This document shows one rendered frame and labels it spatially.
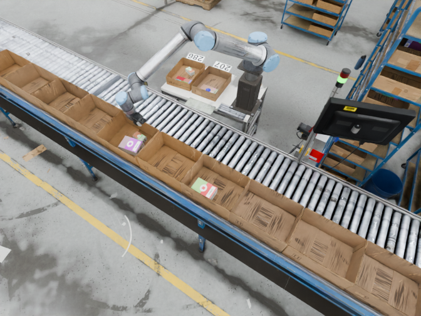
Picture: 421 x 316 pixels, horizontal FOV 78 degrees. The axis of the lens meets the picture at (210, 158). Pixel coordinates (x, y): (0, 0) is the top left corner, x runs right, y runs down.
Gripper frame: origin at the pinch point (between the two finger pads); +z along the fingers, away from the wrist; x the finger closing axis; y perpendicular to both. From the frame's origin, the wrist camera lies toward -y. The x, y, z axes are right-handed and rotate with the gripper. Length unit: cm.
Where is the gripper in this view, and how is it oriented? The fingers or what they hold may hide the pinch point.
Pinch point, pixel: (141, 125)
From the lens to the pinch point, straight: 218.6
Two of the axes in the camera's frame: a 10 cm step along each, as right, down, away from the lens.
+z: 1.1, 3.8, 9.2
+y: -8.5, -4.5, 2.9
